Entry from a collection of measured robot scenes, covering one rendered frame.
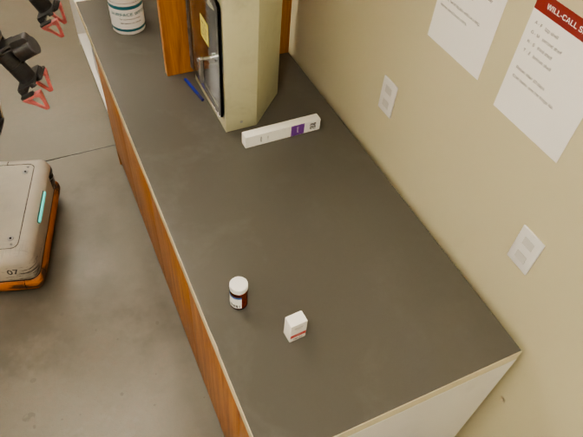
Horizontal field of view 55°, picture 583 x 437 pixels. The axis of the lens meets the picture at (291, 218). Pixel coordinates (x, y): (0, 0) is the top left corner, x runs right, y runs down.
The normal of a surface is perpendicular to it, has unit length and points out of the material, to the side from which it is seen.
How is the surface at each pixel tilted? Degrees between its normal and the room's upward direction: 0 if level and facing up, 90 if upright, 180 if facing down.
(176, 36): 90
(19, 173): 0
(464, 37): 90
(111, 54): 0
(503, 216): 90
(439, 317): 0
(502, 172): 90
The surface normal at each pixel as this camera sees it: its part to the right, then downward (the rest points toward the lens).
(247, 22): 0.42, 0.70
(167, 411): 0.07, -0.65
